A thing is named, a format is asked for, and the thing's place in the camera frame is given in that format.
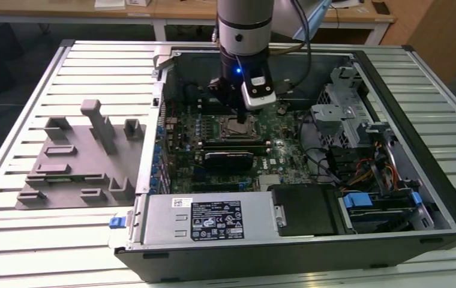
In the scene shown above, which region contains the silver CPU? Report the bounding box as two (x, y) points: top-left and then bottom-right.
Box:
(227, 118), (254, 135)

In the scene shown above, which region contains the CPU socket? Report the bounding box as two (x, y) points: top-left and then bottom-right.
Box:
(218, 115), (260, 142)

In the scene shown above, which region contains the black rear fan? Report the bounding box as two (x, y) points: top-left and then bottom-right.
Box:
(179, 80), (206, 104)

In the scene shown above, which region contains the black RAM stick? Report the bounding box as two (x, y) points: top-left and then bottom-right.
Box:
(202, 145), (274, 155)
(202, 139), (272, 148)

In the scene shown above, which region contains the black graphics card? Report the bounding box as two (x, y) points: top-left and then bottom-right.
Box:
(202, 149), (256, 172)

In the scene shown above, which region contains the silver metal disk bay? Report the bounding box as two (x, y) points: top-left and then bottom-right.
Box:
(310, 66), (394, 149)

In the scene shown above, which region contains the green motherboard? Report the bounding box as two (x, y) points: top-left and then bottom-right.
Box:
(155, 98), (314, 194)

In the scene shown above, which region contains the silver chipset heatsink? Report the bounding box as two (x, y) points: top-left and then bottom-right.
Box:
(258, 175), (284, 186)

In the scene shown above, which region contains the black expansion slot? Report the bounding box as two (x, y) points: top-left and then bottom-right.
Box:
(191, 182), (254, 193)

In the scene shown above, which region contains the wooden desk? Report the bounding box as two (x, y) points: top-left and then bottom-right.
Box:
(0, 0), (162, 41)
(154, 0), (398, 46)

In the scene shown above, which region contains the black plastic shroud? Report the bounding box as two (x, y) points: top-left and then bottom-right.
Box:
(270, 184), (339, 236)

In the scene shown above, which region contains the white paper sheet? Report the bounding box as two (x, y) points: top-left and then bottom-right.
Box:
(94, 0), (127, 11)

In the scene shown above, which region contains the hard disk in blue carrier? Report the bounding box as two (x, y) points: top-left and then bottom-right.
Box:
(342, 193), (419, 233)

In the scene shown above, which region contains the silver power supply unit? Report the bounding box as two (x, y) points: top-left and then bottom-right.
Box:
(139, 191), (282, 245)

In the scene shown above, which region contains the grey parts rack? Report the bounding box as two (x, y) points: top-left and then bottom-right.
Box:
(15, 98), (147, 211)

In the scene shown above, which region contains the black PC case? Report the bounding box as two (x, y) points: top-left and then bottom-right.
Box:
(107, 44), (456, 283)

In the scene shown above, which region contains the wooden cabinet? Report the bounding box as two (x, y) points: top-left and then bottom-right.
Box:
(381, 0), (456, 86)

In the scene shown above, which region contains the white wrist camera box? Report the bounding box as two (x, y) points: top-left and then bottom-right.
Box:
(240, 67), (279, 110)

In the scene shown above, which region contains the black camera cable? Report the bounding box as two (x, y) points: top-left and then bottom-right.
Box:
(278, 0), (314, 94)

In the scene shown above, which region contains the red wire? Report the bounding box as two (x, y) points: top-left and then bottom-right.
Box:
(355, 158), (375, 172)

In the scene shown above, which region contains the yellow wire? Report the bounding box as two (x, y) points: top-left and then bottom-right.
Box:
(342, 175), (371, 191)

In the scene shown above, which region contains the orange wire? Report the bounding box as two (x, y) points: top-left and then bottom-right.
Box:
(386, 161), (398, 190)

